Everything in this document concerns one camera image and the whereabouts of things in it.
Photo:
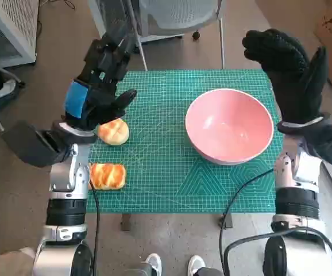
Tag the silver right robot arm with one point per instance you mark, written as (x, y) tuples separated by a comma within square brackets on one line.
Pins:
[(286, 172)]

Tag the white shoe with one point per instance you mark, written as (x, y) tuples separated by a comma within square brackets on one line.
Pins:
[(154, 263), (196, 264)]

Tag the rectangular toy bread loaf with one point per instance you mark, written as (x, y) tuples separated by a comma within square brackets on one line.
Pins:
[(108, 176)]

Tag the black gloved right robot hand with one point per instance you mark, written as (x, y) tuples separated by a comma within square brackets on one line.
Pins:
[(295, 86)]

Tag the large white perforated cabinet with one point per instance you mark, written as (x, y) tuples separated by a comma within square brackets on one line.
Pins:
[(11, 23)]

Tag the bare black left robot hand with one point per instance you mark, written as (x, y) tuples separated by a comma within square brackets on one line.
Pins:
[(97, 97)]

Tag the dark table leg bracket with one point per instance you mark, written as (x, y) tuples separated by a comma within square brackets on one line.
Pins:
[(125, 222), (227, 220)]

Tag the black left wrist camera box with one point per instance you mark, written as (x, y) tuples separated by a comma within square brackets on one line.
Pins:
[(31, 143)]

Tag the grey mesh chair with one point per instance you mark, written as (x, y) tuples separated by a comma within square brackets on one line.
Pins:
[(177, 11)]

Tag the round toy bread bun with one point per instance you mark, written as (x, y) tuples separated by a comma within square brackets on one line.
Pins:
[(115, 132)]

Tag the grey leg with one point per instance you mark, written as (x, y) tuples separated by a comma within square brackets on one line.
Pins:
[(137, 270), (210, 271)]

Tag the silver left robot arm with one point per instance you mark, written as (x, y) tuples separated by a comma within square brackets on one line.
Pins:
[(65, 172)]

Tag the pink bowl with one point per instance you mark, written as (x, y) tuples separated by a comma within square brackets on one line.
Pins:
[(229, 126)]

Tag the green cutting mat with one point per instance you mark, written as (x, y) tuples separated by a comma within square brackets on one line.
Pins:
[(160, 115)]

